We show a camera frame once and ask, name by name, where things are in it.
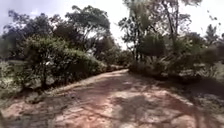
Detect reddish dirt path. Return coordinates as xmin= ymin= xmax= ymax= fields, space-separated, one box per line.
xmin=0 ymin=68 xmax=224 ymax=128

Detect group of tall trees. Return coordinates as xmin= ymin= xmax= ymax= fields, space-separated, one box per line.
xmin=118 ymin=0 xmax=224 ymax=61
xmin=0 ymin=4 xmax=116 ymax=61

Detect green bushes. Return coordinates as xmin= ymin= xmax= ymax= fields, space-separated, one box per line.
xmin=0 ymin=34 xmax=134 ymax=91
xmin=128 ymin=31 xmax=224 ymax=81

